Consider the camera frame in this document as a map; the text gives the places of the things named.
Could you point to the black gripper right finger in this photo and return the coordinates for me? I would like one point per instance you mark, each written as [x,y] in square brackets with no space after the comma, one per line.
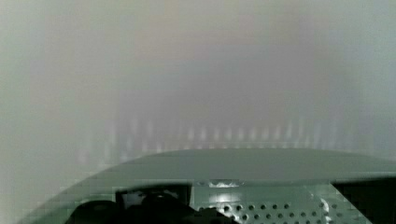
[374,198]

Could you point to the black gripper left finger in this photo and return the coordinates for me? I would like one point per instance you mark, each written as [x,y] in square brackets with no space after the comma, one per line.
[155,204]

